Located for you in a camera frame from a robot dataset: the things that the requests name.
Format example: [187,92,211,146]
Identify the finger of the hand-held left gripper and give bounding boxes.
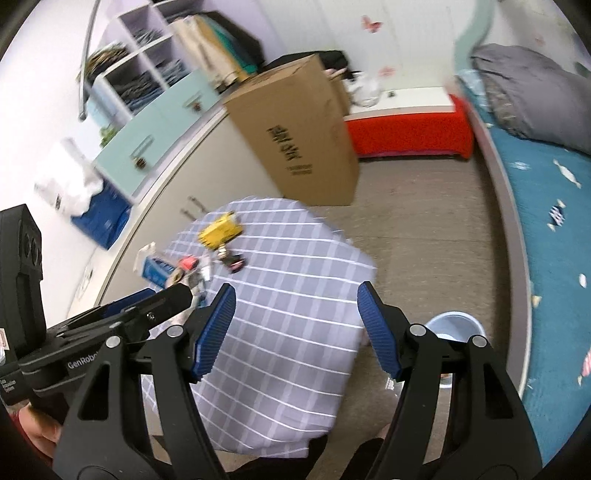
[115,282,194,343]
[69,288,157,329]

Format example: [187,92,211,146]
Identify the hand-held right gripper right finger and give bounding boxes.
[358,281,542,480]

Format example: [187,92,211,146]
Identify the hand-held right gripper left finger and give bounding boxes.
[55,282,237,480]

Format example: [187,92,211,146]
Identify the light blue plastic bucket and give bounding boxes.
[425,311,486,389]

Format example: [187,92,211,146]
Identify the person's left hand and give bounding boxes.
[22,401,64,457]

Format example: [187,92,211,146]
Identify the blue tissue pack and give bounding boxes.
[142,256,179,289]

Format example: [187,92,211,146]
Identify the dark small wrapper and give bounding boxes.
[221,251,248,274]

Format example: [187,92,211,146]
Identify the table with grey checked cloth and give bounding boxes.
[139,196,378,460]

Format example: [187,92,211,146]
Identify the blue storage box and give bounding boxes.
[71,179,133,251]

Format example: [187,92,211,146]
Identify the yellow snack packet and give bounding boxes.
[198,211,245,250]

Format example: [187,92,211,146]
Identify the white low cabinet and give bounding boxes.
[69,108,287,315]

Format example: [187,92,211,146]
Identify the white crinkled bag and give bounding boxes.
[34,138,105,216]

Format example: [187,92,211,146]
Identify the bed with teal sheet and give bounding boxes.
[462,69,591,462]

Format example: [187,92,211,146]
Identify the lilac staircase shelf unit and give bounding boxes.
[78,0,287,207]

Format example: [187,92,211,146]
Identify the red bench with white top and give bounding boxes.
[344,87,476,160]

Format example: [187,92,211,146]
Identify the tall brown cardboard box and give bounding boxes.
[224,53,361,207]

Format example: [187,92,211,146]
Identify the folded dark jeans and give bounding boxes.
[117,71,160,112]

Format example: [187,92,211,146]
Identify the folded grey clothes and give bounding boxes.
[154,59,188,85]

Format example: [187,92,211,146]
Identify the white plastic bag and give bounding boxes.
[348,71,384,108]

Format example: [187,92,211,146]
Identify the pile of mixed clothes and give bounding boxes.
[88,44,126,77]

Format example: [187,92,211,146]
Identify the grey metal handrail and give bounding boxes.
[78,0,104,121]

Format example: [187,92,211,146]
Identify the checked pillow on bed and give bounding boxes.
[482,78,519,131]

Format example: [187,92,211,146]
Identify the beige hanging jacket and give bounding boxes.
[173,16,219,85]

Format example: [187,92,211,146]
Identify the blue checked pillow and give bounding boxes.
[455,69,485,112]

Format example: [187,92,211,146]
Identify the green hanging garment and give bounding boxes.
[203,16,258,80]

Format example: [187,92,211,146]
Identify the black cloth bundle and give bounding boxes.
[265,50,348,78]

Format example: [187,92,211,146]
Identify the grey duvet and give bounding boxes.
[470,44,591,156]

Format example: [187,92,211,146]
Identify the white wardrobe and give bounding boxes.
[249,0,491,93]

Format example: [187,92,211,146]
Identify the teal bunk bed frame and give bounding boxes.
[443,0,591,467]

